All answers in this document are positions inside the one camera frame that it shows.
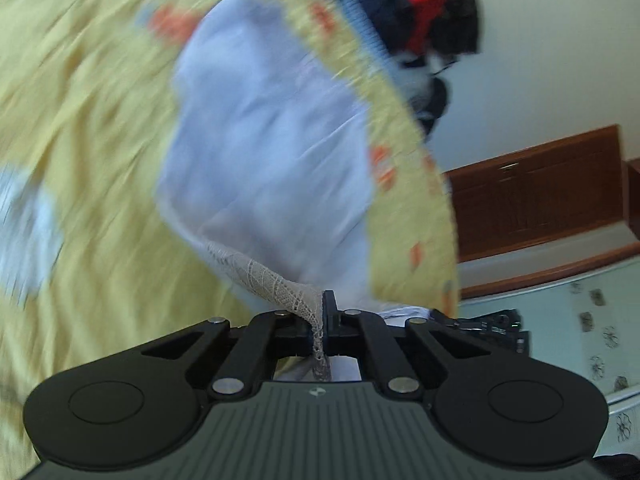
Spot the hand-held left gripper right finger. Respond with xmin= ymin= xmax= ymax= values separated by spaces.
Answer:
xmin=323 ymin=290 xmax=496 ymax=399

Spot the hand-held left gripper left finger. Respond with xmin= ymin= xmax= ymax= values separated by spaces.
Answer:
xmin=142 ymin=310 xmax=322 ymax=400

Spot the beige lace cloth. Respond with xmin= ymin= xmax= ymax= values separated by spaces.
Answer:
xmin=199 ymin=239 xmax=333 ymax=383

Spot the white lace-trimmed cloth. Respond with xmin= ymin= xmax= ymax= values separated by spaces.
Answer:
xmin=155 ymin=0 xmax=432 ymax=383

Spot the black clothes heap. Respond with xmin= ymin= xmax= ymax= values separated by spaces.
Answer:
xmin=429 ymin=0 xmax=482 ymax=59

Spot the black bag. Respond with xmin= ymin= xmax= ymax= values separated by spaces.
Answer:
xmin=414 ymin=76 xmax=449 ymax=137

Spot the yellow printed bedsheet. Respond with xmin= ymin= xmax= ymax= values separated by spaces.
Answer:
xmin=0 ymin=0 xmax=460 ymax=480

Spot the blue ribbed blanket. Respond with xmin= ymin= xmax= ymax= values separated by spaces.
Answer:
xmin=336 ymin=0 xmax=403 ymax=63

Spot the red padded jacket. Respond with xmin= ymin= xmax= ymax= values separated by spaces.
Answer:
xmin=375 ymin=0 xmax=449 ymax=57

